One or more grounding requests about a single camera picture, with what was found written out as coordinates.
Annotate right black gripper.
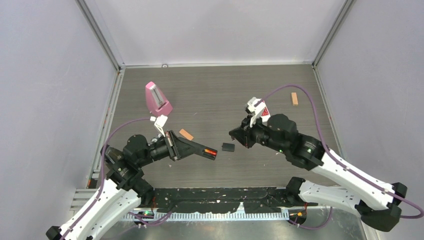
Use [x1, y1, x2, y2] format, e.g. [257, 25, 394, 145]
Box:
[229, 112, 287, 154]

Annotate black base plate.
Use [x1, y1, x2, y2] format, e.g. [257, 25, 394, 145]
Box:
[140, 187, 306, 214]

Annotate wooden block far right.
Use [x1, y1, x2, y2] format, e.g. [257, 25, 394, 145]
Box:
[290, 92, 299, 106]

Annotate wooden block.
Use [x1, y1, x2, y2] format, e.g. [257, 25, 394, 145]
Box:
[179, 129, 194, 141]
[290, 92, 299, 106]

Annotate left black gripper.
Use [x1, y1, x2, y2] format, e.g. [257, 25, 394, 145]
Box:
[138, 129, 200, 166]

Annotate black remote control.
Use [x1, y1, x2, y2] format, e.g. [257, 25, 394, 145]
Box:
[195, 144, 218, 161]

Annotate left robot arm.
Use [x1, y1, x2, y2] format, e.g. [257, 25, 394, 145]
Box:
[46, 130, 218, 240]

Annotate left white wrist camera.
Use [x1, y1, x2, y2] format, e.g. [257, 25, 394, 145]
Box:
[149, 114, 168, 136]

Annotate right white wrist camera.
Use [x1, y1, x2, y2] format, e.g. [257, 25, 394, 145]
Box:
[245, 97, 266, 128]

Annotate pink metronome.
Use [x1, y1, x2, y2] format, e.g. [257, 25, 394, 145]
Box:
[145, 81, 173, 117]

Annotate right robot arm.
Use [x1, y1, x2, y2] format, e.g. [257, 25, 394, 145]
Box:
[229, 113, 407, 232]

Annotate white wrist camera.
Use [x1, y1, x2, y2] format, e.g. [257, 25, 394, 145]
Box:
[149, 114, 168, 136]
[245, 97, 266, 128]

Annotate wooden block near centre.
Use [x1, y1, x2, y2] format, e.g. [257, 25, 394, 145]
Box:
[179, 129, 194, 141]

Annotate white remote control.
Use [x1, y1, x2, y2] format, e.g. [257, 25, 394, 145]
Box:
[261, 107, 271, 122]

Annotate small black battery cover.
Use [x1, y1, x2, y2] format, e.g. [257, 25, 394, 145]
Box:
[221, 142, 235, 152]

